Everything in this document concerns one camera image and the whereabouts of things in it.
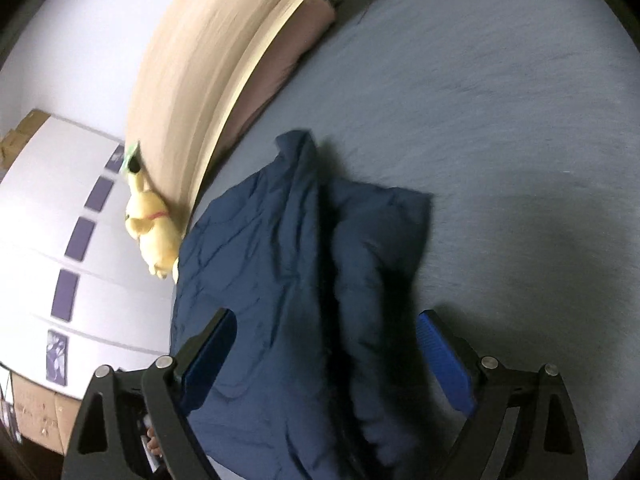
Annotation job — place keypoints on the cardboard box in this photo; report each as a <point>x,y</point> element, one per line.
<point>45,415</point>

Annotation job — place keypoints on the white wardrobe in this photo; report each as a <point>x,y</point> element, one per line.
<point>30,270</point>

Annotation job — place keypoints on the cardboard boxes on wardrobe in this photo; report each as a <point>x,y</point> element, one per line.
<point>20,135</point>

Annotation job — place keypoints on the grey bed sheet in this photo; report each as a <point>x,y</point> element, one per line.
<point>500,135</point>

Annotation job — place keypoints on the yellow plush toy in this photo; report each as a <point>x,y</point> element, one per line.
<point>152,230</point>

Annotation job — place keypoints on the wooden headboard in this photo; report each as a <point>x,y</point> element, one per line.
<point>215,60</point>

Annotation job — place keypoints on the person's left hand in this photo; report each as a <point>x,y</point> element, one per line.
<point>154,442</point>

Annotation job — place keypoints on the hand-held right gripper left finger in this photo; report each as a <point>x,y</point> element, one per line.
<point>207,360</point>

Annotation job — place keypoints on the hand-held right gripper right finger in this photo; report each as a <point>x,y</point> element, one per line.
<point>445,360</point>

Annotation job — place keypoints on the navy blue zip jacket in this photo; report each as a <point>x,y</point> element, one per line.
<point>280,285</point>

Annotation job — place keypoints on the green patterned cloth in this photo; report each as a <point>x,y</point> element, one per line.
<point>129,155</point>

